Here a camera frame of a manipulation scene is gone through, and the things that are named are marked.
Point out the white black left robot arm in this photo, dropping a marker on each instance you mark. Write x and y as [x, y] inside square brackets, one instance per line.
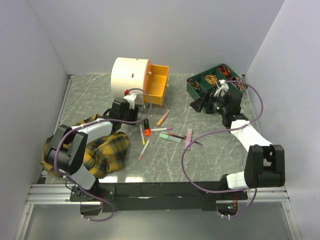
[110, 122]

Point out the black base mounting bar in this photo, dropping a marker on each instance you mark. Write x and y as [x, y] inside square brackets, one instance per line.
[139, 196]

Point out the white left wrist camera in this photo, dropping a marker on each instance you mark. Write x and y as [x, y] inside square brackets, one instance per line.
[130, 97]

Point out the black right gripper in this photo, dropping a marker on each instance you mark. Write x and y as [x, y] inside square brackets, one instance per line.
[208, 100]

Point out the purple tipped white pen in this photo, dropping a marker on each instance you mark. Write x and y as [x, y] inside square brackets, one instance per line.
[161, 129]

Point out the lilac highlighter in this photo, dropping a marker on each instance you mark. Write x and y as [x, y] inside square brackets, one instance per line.
[188, 139]

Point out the pink tipped white pen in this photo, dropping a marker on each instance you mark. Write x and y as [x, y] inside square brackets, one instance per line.
[144, 149]

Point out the mint green highlighter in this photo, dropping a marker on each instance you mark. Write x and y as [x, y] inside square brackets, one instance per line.
[170, 138]

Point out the yellow plaid shirt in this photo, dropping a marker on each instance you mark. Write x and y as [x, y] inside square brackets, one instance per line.
[100, 157]

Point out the orange pink marker pen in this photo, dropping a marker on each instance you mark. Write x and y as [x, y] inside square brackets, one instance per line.
[160, 122]

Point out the yellow marker pen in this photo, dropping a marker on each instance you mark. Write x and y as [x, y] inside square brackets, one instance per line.
[142, 134]

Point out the pink black hair scrunchie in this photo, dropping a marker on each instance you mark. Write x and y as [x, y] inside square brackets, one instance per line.
[237, 82]

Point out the dark red pen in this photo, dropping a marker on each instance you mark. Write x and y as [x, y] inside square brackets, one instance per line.
[177, 136]

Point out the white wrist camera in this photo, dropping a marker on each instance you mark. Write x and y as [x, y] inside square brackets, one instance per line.
[222, 88]
[130, 97]

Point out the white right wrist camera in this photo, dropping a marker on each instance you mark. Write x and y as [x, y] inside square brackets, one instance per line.
[222, 88]

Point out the green compartment organizer tray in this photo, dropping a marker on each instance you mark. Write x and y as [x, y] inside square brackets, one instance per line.
[222, 72]

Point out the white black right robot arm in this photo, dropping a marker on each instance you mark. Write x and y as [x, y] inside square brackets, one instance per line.
[265, 162]

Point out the brown black hair scrunchie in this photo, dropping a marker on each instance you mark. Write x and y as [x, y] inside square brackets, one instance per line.
[195, 85]

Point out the purple blue pen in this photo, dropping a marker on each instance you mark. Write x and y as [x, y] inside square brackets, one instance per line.
[198, 143]

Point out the orange black highlighter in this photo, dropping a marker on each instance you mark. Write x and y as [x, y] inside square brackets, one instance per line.
[147, 130]

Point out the round beige drawer cabinet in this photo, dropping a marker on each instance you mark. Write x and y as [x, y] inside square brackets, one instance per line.
[129, 73]

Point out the aluminium rail frame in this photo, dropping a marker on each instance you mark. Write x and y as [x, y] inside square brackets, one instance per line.
[53, 212]

